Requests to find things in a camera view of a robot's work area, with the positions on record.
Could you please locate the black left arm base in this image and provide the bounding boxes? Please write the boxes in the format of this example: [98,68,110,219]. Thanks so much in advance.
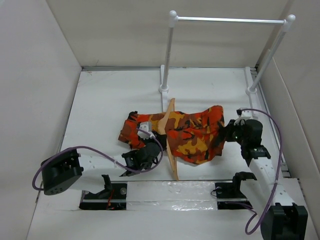
[79,182,128,211]

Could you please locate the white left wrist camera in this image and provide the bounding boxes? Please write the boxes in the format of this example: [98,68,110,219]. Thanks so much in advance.
[137,121,153,140]

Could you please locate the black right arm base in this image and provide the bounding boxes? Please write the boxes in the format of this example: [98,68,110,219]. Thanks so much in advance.
[210,182,253,210]

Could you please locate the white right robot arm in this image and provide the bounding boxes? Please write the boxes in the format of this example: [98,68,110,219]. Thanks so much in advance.
[216,119,308,240]

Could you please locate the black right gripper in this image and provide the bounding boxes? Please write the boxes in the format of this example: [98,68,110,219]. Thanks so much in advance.
[218,119,248,146]

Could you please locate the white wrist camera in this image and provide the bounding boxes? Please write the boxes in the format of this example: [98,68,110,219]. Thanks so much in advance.
[234,108,252,125]
[137,121,153,140]

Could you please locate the wooden clothes hanger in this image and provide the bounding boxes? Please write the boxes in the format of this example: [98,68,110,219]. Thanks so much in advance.
[157,97,180,181]

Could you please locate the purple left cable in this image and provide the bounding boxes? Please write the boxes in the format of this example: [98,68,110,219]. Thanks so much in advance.
[32,128,165,193]

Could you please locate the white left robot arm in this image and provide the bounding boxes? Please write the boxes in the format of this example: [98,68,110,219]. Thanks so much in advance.
[36,137,167,199]

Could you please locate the orange camouflage trousers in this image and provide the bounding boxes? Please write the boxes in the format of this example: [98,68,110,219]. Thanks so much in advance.
[118,105,225,165]

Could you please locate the white clothes rack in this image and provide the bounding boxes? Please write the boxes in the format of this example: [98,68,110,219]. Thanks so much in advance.
[149,10,296,120]

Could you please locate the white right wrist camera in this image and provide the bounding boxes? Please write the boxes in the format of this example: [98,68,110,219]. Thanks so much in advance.
[234,108,252,125]

